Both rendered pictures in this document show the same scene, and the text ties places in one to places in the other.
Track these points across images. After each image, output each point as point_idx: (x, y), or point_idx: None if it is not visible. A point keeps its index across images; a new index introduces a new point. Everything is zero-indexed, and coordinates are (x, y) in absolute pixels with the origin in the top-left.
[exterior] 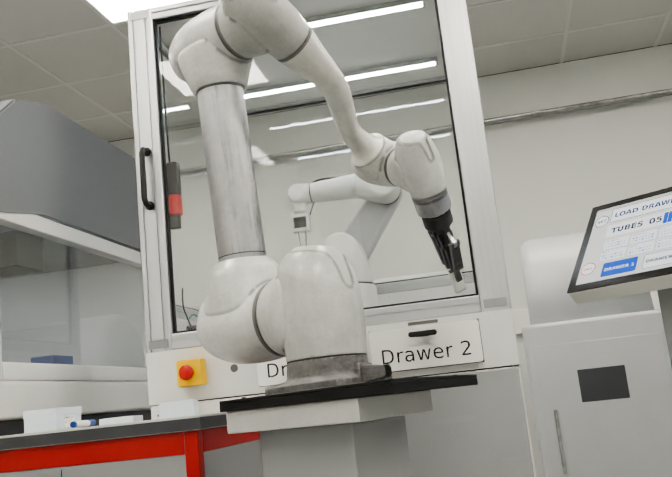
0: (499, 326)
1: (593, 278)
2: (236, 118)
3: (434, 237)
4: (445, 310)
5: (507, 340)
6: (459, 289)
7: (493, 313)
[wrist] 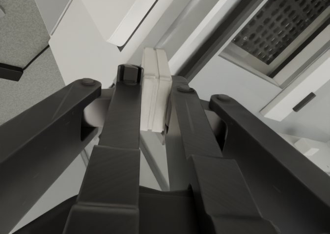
0: (86, 71)
1: None
2: None
3: (232, 231)
4: None
5: (69, 60)
6: (142, 62)
7: (101, 87)
